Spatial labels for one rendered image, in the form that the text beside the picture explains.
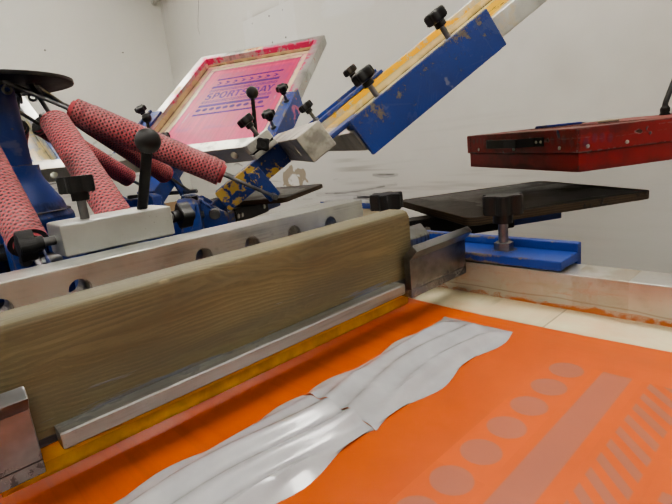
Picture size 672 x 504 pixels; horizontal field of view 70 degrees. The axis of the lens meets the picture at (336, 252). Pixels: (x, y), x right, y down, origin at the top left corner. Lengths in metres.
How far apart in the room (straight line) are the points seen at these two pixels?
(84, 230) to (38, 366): 0.30
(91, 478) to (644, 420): 0.33
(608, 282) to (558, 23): 1.97
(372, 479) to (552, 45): 2.22
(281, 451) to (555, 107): 2.18
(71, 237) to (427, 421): 0.42
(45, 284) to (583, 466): 0.46
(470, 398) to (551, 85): 2.10
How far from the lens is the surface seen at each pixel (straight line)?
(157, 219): 0.61
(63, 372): 0.32
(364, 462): 0.30
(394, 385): 0.36
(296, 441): 0.31
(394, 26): 2.86
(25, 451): 0.31
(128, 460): 0.35
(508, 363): 0.39
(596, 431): 0.33
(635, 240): 2.32
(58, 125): 0.96
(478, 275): 0.54
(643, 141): 1.22
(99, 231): 0.59
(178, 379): 0.33
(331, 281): 0.40
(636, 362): 0.41
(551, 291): 0.50
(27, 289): 0.53
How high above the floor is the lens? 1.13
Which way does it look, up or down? 13 degrees down
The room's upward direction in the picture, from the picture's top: 6 degrees counter-clockwise
